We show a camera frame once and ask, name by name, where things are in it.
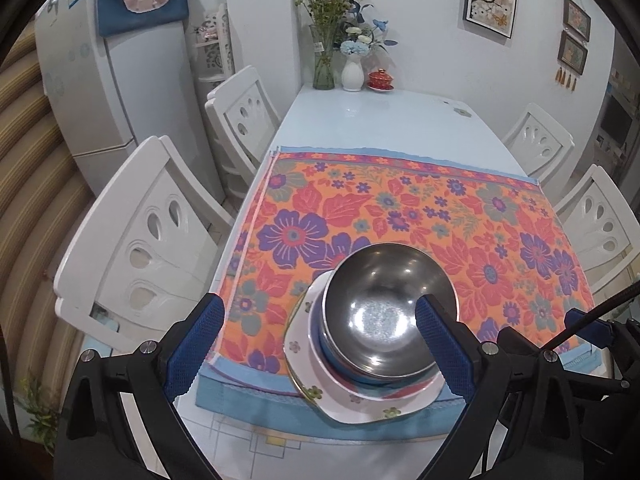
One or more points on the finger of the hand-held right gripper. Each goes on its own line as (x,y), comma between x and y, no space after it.
(575,317)
(515,341)

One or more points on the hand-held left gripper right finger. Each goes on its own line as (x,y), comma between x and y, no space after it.
(445,355)

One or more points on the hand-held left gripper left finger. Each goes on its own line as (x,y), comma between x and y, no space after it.
(197,350)

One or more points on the white floral hexagonal plate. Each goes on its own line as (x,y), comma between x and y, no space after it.
(304,386)
(300,347)

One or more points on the white wooden chair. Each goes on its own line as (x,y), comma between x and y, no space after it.
(540,140)
(130,220)
(595,230)
(245,110)

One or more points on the green potted plant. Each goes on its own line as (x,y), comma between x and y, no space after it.
(40,410)

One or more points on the floral woven tablecloth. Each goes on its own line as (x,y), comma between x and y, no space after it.
(350,210)

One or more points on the beige striped curtain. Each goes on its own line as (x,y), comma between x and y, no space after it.
(30,210)

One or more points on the orange tassels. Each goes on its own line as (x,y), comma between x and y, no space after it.
(567,80)

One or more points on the small framed picture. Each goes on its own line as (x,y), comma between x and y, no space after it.
(577,17)
(572,52)

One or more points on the white refrigerator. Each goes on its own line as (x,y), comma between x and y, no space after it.
(110,100)

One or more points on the red lidded teacup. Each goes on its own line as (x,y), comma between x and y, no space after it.
(381,80)

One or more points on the white carved corner shelf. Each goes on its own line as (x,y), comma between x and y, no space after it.
(217,60)

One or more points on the white ceramic vase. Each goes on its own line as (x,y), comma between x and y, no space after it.
(352,75)

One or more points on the glass vase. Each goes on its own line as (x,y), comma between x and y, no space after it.
(322,70)

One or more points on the small pink white ornament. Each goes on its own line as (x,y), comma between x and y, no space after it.
(207,30)

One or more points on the blue artificial flowers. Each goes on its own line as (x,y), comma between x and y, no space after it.
(352,46)

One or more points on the green dried flower bunch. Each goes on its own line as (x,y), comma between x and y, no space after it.
(325,5)

